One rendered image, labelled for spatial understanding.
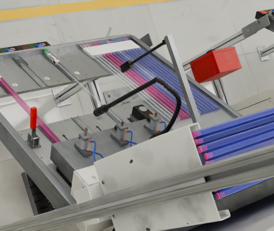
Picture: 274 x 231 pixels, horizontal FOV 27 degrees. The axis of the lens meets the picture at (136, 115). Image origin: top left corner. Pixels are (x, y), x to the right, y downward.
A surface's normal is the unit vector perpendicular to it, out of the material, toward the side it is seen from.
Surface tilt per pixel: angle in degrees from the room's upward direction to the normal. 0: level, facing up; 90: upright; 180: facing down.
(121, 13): 0
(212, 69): 90
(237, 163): 90
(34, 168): 90
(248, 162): 90
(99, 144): 43
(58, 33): 0
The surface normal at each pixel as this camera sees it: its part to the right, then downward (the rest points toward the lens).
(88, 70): 0.17, -0.83
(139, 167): -0.79, 0.21
